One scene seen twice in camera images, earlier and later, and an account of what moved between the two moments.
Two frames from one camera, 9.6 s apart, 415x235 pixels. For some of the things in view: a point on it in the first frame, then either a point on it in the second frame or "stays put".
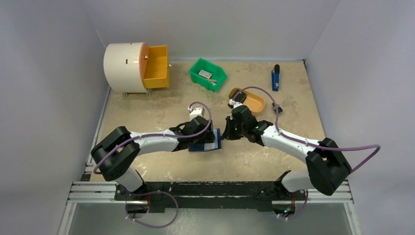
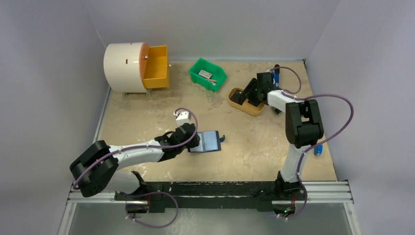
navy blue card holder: x=215 y=144 stays put
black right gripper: x=231 y=130 → x=252 y=90
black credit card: x=241 y=97 stays put
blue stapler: x=275 y=78 stays put
